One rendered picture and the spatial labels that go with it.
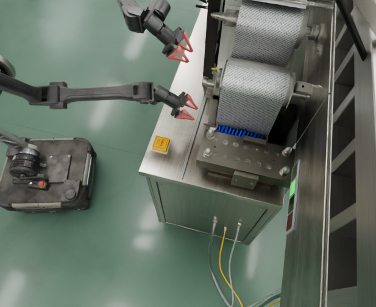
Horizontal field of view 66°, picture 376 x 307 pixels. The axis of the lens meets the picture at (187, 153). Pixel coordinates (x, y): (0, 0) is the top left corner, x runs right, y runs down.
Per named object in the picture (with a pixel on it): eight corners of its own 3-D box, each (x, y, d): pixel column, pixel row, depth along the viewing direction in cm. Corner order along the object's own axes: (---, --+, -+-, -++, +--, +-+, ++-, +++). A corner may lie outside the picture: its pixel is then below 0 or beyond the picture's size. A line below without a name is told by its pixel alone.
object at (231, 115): (215, 125, 132) (219, 99, 116) (267, 137, 130) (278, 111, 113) (215, 126, 132) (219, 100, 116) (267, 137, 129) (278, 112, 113)
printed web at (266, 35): (228, 80, 160) (245, -10, 115) (272, 89, 157) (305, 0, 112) (213, 139, 141) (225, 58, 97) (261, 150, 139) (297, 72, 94)
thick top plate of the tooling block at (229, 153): (204, 136, 134) (205, 128, 129) (292, 155, 130) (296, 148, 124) (195, 165, 127) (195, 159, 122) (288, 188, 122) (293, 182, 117)
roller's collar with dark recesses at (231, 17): (225, 19, 123) (227, 5, 118) (239, 21, 123) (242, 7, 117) (222, 28, 120) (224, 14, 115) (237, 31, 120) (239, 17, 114)
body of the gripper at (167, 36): (165, 56, 108) (148, 42, 104) (173, 38, 113) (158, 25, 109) (175, 47, 103) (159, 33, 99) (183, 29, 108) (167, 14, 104)
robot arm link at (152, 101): (140, 102, 117) (140, 80, 118) (133, 107, 128) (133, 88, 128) (168, 103, 122) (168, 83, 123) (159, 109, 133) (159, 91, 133)
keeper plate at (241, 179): (231, 180, 130) (234, 170, 121) (253, 186, 129) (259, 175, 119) (230, 185, 129) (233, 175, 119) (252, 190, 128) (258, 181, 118)
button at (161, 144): (156, 137, 142) (155, 134, 140) (170, 141, 141) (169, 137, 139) (152, 149, 139) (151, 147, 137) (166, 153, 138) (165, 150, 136)
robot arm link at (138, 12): (129, 31, 108) (125, 11, 100) (142, 10, 112) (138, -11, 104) (159, 39, 106) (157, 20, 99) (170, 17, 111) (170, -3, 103)
